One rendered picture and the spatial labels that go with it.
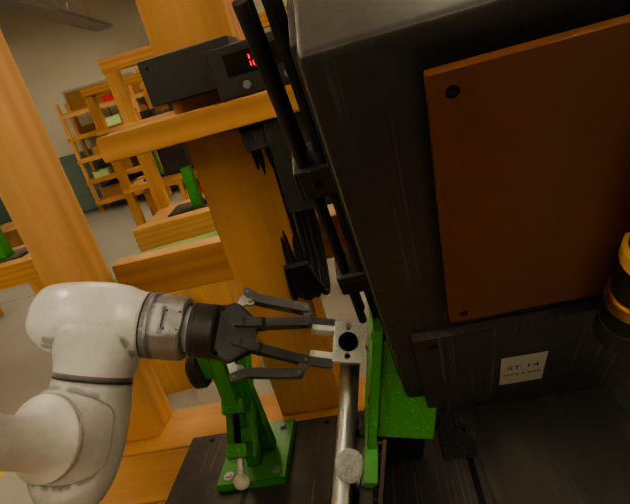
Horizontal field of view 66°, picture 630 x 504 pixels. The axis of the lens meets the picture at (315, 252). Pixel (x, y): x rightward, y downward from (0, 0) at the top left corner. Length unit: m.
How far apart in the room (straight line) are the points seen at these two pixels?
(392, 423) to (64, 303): 0.44
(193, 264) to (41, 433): 0.53
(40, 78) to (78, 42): 1.08
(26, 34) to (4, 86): 10.66
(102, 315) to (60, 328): 0.05
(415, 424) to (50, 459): 0.42
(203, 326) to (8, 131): 0.56
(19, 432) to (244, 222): 0.49
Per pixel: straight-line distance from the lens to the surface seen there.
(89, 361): 0.68
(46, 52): 11.57
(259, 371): 0.66
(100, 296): 0.69
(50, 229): 1.07
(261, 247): 0.92
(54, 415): 0.66
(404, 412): 0.63
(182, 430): 1.22
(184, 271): 1.08
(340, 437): 0.77
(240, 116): 0.74
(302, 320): 0.68
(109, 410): 0.69
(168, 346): 0.67
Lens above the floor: 1.55
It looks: 20 degrees down
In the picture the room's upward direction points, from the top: 16 degrees counter-clockwise
